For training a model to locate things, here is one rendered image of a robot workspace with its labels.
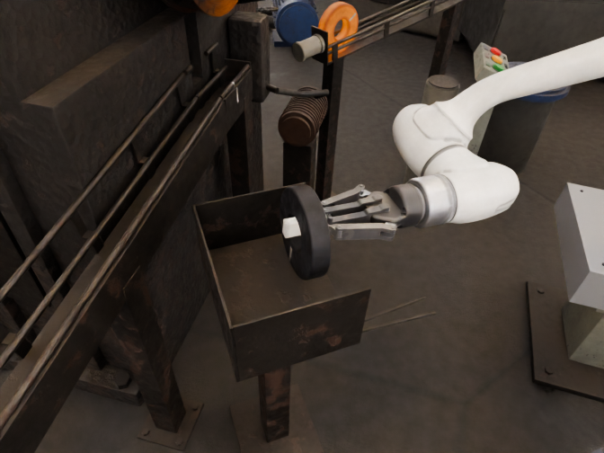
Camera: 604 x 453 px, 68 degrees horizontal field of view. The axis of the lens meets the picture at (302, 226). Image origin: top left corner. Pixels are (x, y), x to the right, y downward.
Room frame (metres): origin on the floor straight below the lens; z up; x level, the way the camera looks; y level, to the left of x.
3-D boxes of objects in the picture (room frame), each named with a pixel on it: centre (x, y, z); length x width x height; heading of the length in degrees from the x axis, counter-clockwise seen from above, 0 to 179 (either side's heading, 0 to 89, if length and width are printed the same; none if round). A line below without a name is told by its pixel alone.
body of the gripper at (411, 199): (0.59, -0.15, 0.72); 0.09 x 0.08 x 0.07; 112
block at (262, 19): (1.30, 0.18, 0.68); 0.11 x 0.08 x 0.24; 77
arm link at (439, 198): (0.62, -0.22, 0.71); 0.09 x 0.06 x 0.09; 22
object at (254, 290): (0.49, 0.04, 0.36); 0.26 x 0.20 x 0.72; 22
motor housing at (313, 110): (1.36, 0.01, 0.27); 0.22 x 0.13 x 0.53; 167
